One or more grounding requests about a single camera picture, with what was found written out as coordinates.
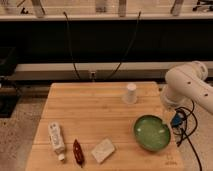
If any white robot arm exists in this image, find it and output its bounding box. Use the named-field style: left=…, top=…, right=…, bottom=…
left=160, top=61, right=213, bottom=115

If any white paper cup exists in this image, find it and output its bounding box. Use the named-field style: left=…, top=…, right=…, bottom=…
left=122, top=83, right=137, bottom=104

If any white sponge block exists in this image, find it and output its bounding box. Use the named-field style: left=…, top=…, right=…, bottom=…
left=91, top=138, right=115, bottom=164

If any green bowl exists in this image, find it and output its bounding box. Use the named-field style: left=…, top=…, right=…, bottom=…
left=133, top=115, right=171, bottom=152

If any white tube with cap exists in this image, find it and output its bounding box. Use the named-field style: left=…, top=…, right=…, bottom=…
left=48, top=122, right=66, bottom=162

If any dark red wrapped snack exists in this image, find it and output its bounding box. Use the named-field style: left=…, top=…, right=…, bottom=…
left=73, top=140, right=85, bottom=166

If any blue connector box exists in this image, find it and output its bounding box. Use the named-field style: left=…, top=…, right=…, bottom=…
left=171, top=113, right=185, bottom=127

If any wall power outlet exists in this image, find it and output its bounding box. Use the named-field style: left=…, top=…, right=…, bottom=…
left=89, top=71, right=96, bottom=81

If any right black hanging cable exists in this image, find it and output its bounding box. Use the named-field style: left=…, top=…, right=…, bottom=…
left=105, top=10, right=142, bottom=81

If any black hanging cable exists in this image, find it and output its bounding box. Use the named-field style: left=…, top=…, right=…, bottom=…
left=105, top=10, right=142, bottom=81
left=62, top=11, right=82, bottom=81

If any left black hanging cable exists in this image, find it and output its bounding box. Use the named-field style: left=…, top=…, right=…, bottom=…
left=62, top=11, right=82, bottom=81

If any black floor cable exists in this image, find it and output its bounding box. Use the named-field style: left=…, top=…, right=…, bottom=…
left=173, top=99, right=203, bottom=171

